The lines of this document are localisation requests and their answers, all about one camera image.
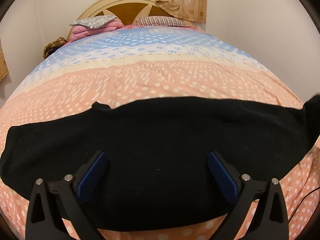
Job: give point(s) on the pink folded blanket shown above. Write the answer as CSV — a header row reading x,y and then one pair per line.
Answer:
x,y
79,32

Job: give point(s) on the beige side curtain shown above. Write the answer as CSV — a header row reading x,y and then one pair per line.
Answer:
x,y
3,65

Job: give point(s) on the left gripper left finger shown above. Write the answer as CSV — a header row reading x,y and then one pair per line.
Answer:
x,y
49,201

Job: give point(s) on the grey patterned pillow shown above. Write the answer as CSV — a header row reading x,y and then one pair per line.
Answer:
x,y
94,22

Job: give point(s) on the cream wooden headboard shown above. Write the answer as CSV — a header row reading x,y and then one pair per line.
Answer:
x,y
128,11

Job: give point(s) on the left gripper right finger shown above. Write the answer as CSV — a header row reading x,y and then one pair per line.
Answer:
x,y
270,219

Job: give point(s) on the black pants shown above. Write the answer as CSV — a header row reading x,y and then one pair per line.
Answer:
x,y
156,173

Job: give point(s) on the striped pillow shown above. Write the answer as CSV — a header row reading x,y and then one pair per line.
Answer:
x,y
160,21

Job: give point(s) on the polka dot bed cover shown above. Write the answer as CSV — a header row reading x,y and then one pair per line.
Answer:
x,y
131,64

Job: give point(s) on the brown patterned bag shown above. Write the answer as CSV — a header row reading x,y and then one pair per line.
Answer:
x,y
52,47

